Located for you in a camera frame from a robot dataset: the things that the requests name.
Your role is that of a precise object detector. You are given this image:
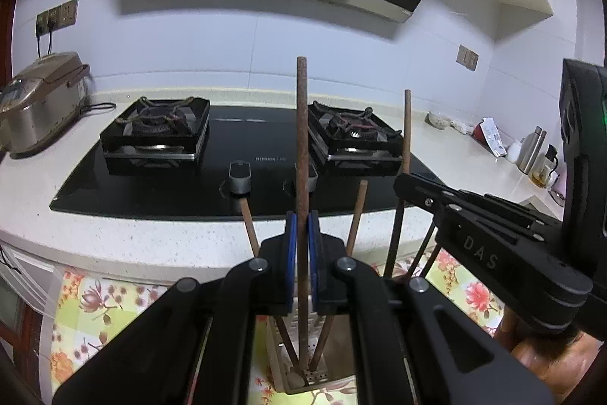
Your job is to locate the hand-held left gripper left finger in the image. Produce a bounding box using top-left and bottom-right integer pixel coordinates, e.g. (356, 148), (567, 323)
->
(51, 210), (299, 405)

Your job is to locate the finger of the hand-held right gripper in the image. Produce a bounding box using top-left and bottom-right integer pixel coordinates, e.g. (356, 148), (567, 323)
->
(416, 195), (563, 245)
(393, 172), (563, 230)

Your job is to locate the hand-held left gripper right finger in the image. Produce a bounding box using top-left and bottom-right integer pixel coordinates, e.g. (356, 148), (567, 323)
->
(308, 210), (557, 405)

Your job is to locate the white perforated plastic utensil basket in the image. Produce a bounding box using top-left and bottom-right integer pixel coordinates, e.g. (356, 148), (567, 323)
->
(260, 296), (357, 395)

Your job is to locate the person's right hand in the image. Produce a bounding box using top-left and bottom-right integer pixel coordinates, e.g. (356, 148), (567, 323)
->
(494, 304), (599, 388)

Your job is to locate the glass teapot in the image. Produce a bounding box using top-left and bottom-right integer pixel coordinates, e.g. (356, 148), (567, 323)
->
(530, 144), (561, 190)

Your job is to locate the stainless steel thermos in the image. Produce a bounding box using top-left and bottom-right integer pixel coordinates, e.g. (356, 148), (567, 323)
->
(516, 126), (547, 175)

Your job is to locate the red and white packet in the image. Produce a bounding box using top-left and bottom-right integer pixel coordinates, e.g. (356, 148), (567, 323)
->
(473, 117), (509, 158)

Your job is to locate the grey hob knob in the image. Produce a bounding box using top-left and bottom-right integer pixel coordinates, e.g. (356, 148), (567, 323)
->
(293, 162), (318, 193)
(228, 161), (251, 197)

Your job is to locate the small ceramic bowl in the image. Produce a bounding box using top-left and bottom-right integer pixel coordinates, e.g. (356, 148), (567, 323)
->
(427, 110), (451, 131)

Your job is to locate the white speckled kitchen counter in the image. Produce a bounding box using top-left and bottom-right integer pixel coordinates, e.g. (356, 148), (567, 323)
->
(0, 88), (570, 292)

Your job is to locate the black glass gas hob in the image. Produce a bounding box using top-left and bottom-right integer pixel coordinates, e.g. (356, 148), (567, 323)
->
(50, 101), (443, 223)

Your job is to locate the floral checked tablecloth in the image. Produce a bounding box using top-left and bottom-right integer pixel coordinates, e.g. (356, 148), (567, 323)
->
(50, 244), (506, 405)

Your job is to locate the metal rice cooker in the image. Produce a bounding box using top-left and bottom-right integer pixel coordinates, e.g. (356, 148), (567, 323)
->
(0, 51), (92, 160)

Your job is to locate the black rice cooker cable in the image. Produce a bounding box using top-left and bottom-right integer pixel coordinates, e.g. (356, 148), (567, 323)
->
(78, 101), (118, 117)

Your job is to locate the gold wall socket with plugs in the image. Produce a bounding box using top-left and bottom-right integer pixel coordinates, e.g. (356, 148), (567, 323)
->
(35, 0), (79, 36)

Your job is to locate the brown wooden door frame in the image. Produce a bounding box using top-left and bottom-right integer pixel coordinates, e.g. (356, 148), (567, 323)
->
(0, 0), (30, 76)

